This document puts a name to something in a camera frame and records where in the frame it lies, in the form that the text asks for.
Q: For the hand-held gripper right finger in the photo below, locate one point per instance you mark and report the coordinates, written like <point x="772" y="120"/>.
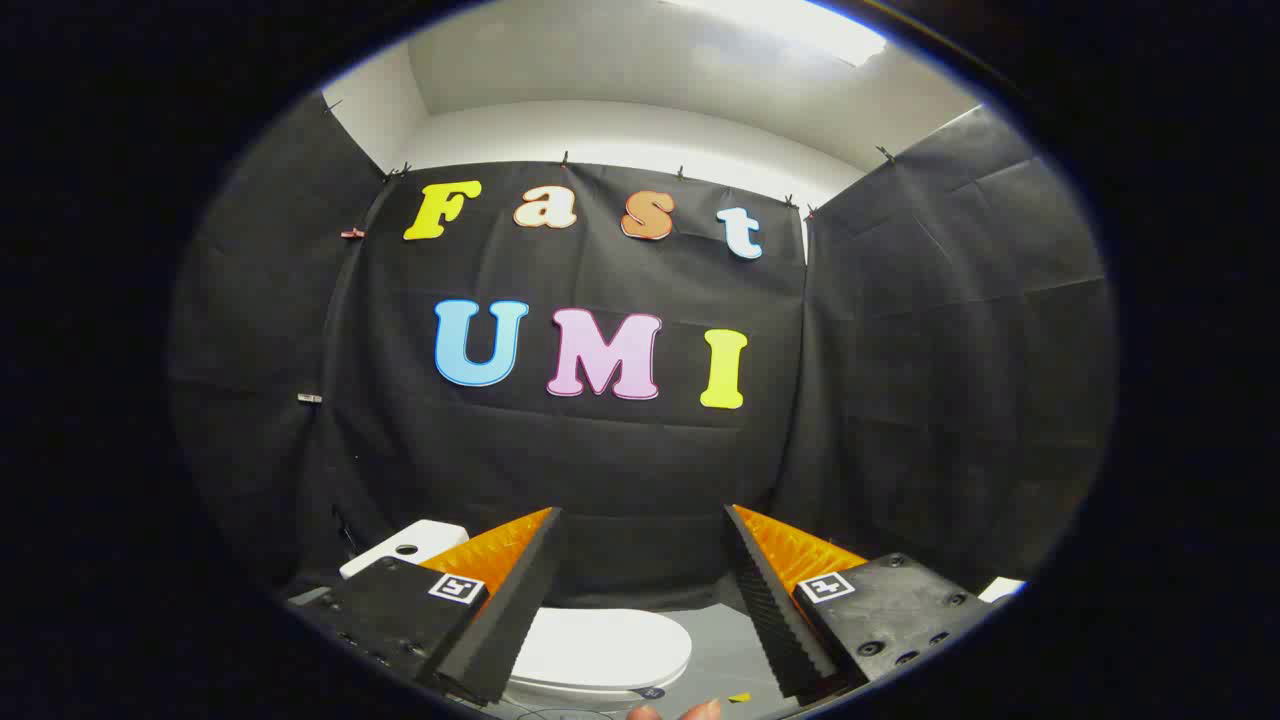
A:
<point x="775" y="620"/>

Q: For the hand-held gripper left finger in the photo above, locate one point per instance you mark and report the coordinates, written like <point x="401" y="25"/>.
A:
<point x="510" y="620"/>

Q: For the white toilet lid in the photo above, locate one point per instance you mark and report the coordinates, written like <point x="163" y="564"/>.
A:
<point x="610" y="645"/>

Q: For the white ceramic toilet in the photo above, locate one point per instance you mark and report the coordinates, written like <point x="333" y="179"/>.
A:
<point x="420" y="540"/>

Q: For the black backdrop cloth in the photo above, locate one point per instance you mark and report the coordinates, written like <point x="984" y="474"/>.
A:
<point x="620" y="470"/>

